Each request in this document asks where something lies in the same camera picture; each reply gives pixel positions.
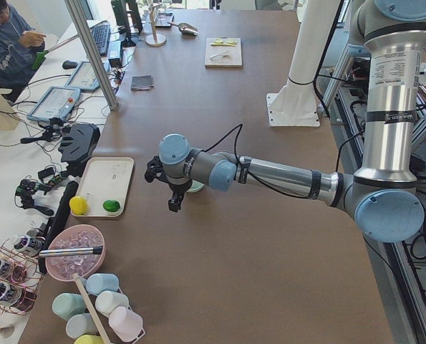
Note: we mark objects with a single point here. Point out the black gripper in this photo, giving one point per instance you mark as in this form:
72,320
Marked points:
177,187

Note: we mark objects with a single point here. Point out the mint green bowl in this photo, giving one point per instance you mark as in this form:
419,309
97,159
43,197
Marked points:
196,186

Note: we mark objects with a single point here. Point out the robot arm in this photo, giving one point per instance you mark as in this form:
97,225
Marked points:
380,196

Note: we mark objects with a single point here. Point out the pink bowl of ice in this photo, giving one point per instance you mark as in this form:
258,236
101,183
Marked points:
76,237

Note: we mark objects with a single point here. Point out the green lime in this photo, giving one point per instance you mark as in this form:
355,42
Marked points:
111,205

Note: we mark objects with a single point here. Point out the cream tray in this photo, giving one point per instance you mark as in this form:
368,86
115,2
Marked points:
105,178

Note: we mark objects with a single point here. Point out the steel tongs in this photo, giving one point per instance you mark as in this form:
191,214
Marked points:
71,252

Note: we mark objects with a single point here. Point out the yellow lemon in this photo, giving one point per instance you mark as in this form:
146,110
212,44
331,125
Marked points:
78,205

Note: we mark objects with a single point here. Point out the light blue cup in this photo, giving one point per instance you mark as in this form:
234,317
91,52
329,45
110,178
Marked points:
100,282

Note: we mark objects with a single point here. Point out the black device on desk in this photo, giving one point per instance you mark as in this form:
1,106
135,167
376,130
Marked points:
77,146

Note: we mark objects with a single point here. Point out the white cup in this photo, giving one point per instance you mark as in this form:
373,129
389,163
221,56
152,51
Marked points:
107,301

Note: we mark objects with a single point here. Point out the grey folded cloth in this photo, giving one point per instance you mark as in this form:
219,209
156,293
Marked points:
143,82

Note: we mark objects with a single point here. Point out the pink cup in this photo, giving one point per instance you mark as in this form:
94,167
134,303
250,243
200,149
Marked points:
127,325

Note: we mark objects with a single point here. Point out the mint green cup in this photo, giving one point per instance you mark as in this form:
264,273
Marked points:
66,305

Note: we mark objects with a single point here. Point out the pale blue cup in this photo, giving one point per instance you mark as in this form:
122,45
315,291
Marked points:
81,324

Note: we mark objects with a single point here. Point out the teach pendant near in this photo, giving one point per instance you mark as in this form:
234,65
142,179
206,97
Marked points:
57,102

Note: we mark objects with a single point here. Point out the teach pendant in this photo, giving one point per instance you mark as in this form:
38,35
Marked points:
83,78
57,102

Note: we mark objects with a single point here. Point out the teach pendant far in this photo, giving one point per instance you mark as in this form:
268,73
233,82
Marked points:
83,78

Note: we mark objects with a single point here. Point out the bamboo cutting board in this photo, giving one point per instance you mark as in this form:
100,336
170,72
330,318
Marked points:
233,61

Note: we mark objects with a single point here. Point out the yellow cup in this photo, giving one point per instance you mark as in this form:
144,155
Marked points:
89,339

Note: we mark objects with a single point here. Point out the wooden mug tree stand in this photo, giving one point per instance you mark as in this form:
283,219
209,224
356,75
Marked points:
154,39

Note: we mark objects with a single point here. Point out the yellow plastic knife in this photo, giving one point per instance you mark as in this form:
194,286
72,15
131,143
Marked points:
222,44

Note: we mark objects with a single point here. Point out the computer mouse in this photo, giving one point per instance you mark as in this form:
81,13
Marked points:
69,65

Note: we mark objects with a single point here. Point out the steel scoop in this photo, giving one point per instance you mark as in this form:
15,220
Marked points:
185,28

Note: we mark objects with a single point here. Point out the black keyboard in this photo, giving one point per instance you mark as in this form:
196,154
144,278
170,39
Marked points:
101,36

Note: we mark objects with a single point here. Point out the person in blue jacket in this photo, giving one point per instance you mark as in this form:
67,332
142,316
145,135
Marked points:
19,45

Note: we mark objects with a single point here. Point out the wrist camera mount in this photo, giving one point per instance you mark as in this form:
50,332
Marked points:
155,170

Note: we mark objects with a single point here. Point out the white camera stand base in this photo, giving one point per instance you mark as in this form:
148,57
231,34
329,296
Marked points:
295,104

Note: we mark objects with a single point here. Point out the aluminium frame post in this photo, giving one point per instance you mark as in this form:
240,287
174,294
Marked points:
79,20

